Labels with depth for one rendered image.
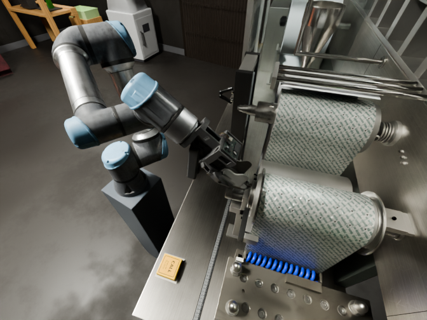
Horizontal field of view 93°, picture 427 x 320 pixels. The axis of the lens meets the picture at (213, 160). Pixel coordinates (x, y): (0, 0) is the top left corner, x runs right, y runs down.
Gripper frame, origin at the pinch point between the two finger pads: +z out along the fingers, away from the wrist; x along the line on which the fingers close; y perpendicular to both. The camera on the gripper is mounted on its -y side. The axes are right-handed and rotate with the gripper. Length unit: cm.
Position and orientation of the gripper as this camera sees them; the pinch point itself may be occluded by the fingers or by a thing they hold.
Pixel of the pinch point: (243, 183)
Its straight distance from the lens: 54.7
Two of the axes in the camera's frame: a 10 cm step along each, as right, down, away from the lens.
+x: 2.9, -7.1, 6.4
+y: 6.1, -3.8, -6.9
